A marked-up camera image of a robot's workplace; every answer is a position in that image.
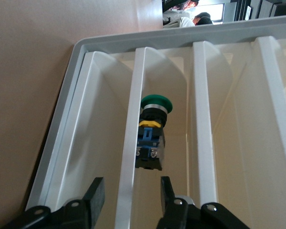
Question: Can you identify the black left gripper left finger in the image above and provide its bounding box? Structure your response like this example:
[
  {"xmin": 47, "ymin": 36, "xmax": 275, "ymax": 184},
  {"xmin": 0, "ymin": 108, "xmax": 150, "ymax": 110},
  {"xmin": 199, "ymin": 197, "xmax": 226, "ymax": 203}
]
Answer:
[{"xmin": 51, "ymin": 176, "xmax": 105, "ymax": 229}]

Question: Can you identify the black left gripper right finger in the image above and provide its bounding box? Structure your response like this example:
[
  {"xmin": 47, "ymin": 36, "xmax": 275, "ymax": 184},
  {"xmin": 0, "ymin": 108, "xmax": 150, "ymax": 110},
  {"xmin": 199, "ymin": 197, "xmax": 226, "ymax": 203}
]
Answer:
[{"xmin": 156, "ymin": 176, "xmax": 201, "ymax": 229}]

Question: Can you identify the green mushroom push button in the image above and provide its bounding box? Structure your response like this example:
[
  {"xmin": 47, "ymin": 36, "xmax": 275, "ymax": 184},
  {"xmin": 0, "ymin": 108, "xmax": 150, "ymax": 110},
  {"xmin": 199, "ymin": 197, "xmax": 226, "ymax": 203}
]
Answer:
[{"xmin": 134, "ymin": 94, "xmax": 174, "ymax": 171}]

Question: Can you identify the white drawer cabinet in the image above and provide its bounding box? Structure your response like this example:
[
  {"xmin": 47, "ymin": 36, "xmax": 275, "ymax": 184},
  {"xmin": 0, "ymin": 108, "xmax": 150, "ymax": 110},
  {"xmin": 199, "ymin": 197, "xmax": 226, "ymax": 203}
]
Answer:
[{"xmin": 26, "ymin": 14, "xmax": 286, "ymax": 210}]

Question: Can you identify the person in white shirt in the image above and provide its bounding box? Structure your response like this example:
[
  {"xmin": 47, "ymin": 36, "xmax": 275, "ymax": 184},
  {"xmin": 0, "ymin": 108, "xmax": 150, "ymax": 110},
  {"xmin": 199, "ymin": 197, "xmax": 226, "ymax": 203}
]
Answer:
[{"xmin": 162, "ymin": 11, "xmax": 214, "ymax": 29}]

